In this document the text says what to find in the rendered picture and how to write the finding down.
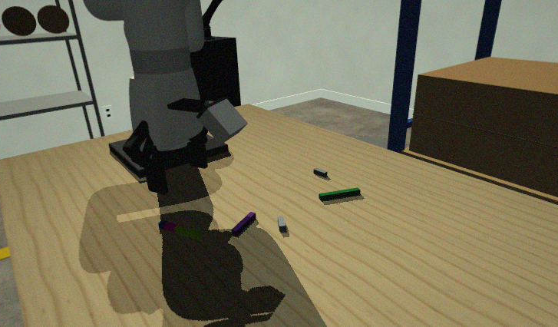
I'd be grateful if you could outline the purple rod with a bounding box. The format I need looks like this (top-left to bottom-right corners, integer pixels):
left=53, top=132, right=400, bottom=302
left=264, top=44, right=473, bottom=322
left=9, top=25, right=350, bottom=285
left=231, top=212, right=256, bottom=236

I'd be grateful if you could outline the small magenta block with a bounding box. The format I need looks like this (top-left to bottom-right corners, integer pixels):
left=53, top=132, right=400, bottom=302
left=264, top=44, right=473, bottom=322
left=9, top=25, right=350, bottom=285
left=164, top=222, right=177, bottom=233

